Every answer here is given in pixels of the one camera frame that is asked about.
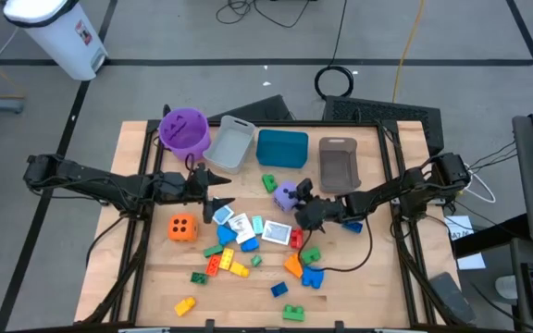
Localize yellow chunky toy block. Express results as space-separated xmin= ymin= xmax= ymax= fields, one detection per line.
xmin=173 ymin=296 xmax=198 ymax=318

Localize blue sloped toy block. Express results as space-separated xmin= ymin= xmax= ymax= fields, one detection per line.
xmin=240 ymin=236 xmax=261 ymax=253

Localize blue rounded toy block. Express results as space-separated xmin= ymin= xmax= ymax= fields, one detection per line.
xmin=216 ymin=224 xmax=239 ymax=247

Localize brown-grey plastic bin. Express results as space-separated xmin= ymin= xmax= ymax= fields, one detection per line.
xmin=317 ymin=136 xmax=363 ymax=194

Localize orange-red brick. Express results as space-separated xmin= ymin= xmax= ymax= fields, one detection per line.
xmin=205 ymin=254 xmax=223 ymax=278

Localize black floor cable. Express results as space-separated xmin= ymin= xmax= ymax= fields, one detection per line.
xmin=215 ymin=0 xmax=314 ymax=29

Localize black computer case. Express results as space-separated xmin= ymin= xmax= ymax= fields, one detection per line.
xmin=321 ymin=94 xmax=446 ymax=156

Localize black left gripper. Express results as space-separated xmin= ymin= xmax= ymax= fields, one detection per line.
xmin=155 ymin=161 xmax=237 ymax=225

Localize orange foam die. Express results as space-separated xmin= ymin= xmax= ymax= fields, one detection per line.
xmin=167 ymin=213 xmax=200 ymax=243

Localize white paper sheet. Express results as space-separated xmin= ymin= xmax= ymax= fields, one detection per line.
xmin=444 ymin=215 xmax=476 ymax=241
xmin=455 ymin=253 xmax=487 ymax=271

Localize black floor beam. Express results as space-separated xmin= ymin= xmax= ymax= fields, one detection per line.
xmin=451 ymin=212 xmax=531 ymax=260

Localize purple pumpkin-face bucket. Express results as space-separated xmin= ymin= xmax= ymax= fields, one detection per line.
xmin=157 ymin=107 xmax=212 ymax=164

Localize yellow power cable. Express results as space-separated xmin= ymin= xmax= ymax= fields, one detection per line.
xmin=390 ymin=0 xmax=428 ymax=104

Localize yellow rounded toy block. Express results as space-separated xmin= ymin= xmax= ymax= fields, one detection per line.
xmin=229 ymin=261 xmax=252 ymax=278

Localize teal plastic bin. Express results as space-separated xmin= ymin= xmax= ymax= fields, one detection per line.
xmin=255 ymin=129 xmax=310 ymax=169

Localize green two-stud toy block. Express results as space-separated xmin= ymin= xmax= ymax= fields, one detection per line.
xmin=300 ymin=246 xmax=322 ymax=265

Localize dark blue square brick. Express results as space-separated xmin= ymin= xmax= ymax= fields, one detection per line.
xmin=269 ymin=281 xmax=290 ymax=298

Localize black flat panel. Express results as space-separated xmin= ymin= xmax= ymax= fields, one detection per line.
xmin=206 ymin=93 xmax=295 ymax=122

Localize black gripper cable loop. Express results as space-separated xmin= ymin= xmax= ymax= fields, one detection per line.
xmin=296 ymin=216 xmax=374 ymax=274

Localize white printed card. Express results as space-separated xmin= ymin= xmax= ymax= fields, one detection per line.
xmin=227 ymin=213 xmax=257 ymax=245

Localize green stepped toy block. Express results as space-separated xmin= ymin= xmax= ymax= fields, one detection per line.
xmin=261 ymin=173 xmax=279 ymax=194

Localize light grey plastic bin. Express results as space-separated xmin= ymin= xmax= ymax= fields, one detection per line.
xmin=202 ymin=115 xmax=257 ymax=176

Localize green chunky two-stud block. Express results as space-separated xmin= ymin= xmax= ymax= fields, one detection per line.
xmin=281 ymin=303 xmax=306 ymax=323

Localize white pedal trash can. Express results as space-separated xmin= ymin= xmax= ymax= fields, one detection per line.
xmin=1 ymin=0 xmax=109 ymax=82

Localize white cable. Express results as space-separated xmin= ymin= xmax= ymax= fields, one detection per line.
xmin=460 ymin=161 xmax=498 ymax=204

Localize purple foam die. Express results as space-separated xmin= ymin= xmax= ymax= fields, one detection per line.
xmin=272 ymin=180 xmax=301 ymax=214

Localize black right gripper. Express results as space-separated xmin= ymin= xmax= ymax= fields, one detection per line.
xmin=290 ymin=178 xmax=345 ymax=233

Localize coiled black cable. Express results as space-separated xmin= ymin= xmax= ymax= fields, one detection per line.
xmin=313 ymin=0 xmax=355 ymax=101

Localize orange sloped toy block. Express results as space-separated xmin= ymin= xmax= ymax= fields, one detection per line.
xmin=283 ymin=253 xmax=304 ymax=279

